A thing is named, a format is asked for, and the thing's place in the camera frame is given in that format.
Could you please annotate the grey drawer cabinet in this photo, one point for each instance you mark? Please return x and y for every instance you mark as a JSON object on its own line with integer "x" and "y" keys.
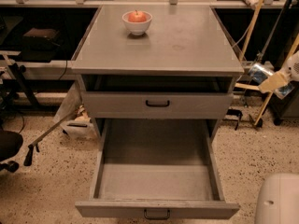
{"x": 184, "y": 51}

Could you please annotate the white ceramic bowl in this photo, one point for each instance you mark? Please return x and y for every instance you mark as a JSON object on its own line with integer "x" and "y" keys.
{"x": 137, "y": 28}

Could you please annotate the white plastic bag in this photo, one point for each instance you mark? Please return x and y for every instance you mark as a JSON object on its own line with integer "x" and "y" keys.
{"x": 73, "y": 116}

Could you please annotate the grey pole with black handle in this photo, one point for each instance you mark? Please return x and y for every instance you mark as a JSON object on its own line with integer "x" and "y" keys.
{"x": 34, "y": 145}

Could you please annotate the open grey lower drawer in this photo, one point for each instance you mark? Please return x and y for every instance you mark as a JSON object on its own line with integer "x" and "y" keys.
{"x": 156, "y": 164}

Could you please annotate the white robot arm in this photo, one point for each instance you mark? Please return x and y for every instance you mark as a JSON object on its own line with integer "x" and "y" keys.
{"x": 278, "y": 199}

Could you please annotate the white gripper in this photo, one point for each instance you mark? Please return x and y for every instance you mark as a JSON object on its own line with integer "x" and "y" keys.
{"x": 293, "y": 66}

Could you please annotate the black drawer handle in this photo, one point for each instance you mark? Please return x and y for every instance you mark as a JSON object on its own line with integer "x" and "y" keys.
{"x": 156, "y": 214}
{"x": 157, "y": 104}

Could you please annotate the black lower drawer handle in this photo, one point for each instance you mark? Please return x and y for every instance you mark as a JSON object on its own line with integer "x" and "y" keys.
{"x": 156, "y": 214}

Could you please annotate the black box on shelf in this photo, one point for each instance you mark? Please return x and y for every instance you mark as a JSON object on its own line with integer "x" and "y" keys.
{"x": 39, "y": 45}

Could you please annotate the black office chair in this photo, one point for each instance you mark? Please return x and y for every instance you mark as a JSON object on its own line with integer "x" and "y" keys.
{"x": 10, "y": 144}

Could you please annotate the black upper drawer handle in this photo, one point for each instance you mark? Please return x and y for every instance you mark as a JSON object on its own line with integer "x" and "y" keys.
{"x": 157, "y": 104}

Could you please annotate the wooden easel frame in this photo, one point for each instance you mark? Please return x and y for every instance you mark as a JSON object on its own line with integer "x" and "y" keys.
{"x": 258, "y": 7}

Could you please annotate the closed grey upper drawer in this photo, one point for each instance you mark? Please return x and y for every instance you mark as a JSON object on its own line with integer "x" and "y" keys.
{"x": 131, "y": 105}

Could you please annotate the red apple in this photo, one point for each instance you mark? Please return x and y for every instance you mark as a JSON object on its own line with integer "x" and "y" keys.
{"x": 137, "y": 16}

